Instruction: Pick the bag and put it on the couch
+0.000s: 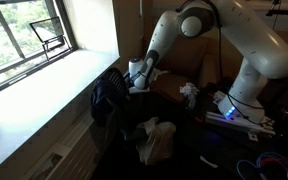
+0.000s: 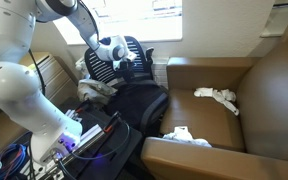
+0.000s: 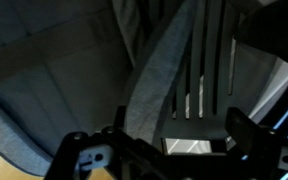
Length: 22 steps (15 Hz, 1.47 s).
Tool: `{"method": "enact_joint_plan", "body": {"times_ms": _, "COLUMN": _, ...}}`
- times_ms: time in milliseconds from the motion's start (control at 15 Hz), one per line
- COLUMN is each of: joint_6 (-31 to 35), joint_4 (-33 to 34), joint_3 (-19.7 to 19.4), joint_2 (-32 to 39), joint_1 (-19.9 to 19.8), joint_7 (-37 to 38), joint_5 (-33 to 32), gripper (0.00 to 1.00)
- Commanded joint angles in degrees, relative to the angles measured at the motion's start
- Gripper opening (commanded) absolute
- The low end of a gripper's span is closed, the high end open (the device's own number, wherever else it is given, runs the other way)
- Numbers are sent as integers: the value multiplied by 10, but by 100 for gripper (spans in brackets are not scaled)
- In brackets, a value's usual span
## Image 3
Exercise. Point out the dark navy cloth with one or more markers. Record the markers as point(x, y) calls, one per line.
point(274, 30)

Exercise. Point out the dark grey backpack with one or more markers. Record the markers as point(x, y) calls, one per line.
point(70, 73)

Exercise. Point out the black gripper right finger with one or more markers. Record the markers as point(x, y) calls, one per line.
point(267, 143)

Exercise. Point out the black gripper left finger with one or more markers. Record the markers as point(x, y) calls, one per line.
point(70, 150)

